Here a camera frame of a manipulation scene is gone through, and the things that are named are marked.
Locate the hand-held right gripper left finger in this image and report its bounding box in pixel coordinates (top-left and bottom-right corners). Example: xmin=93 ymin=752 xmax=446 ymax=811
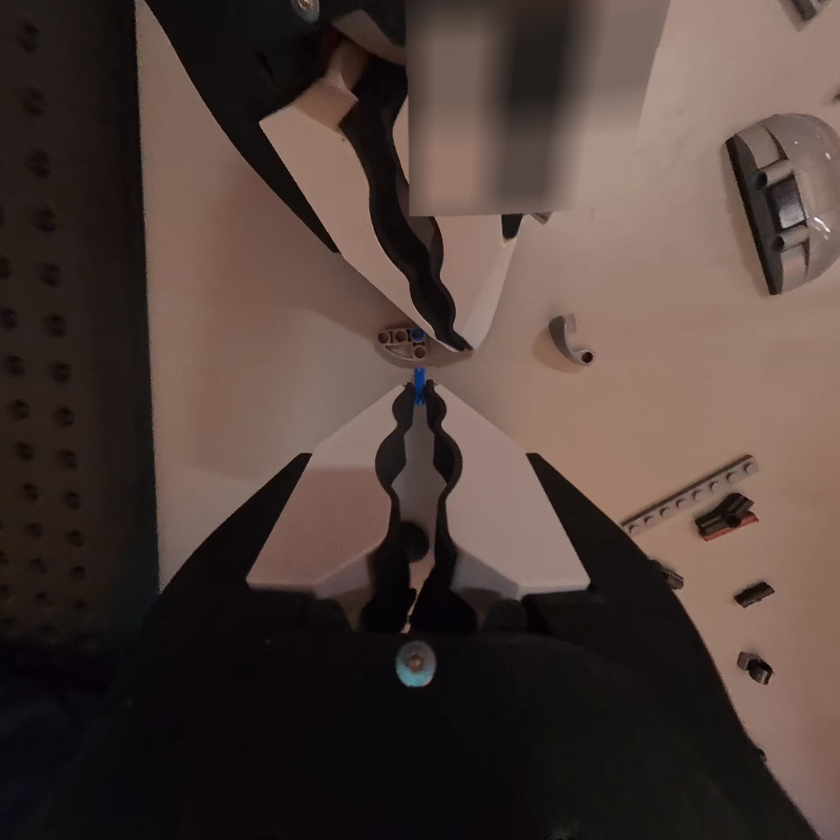
xmin=245 ymin=385 xmax=414 ymax=621

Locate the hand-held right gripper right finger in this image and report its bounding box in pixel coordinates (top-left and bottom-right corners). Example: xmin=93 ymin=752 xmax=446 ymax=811
xmin=425 ymin=382 xmax=592 ymax=621

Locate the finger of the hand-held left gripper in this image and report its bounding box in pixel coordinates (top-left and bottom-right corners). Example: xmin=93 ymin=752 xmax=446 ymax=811
xmin=428 ymin=214 xmax=518 ymax=347
xmin=258 ymin=64 xmax=473 ymax=353

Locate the grey lego pin connector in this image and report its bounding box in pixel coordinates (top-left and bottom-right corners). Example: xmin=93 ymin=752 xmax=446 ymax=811
xmin=548 ymin=314 xmax=596 ymax=367

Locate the small grey lego beam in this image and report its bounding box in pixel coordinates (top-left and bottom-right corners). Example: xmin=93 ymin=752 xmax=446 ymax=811
xmin=375 ymin=325 xmax=460 ymax=368

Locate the long grey lego plate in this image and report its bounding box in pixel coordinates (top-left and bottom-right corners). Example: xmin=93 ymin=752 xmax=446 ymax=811
xmin=620 ymin=455 xmax=759 ymax=538

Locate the black and brown lego connector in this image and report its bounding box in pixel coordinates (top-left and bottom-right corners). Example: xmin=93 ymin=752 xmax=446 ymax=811
xmin=694 ymin=493 xmax=760 ymax=541

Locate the grey curved lego panel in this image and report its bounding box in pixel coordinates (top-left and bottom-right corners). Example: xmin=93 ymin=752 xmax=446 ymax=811
xmin=725 ymin=113 xmax=840 ymax=296

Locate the black perforated board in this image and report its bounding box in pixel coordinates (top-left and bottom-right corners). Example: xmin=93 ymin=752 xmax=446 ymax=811
xmin=0 ymin=0 xmax=158 ymax=657

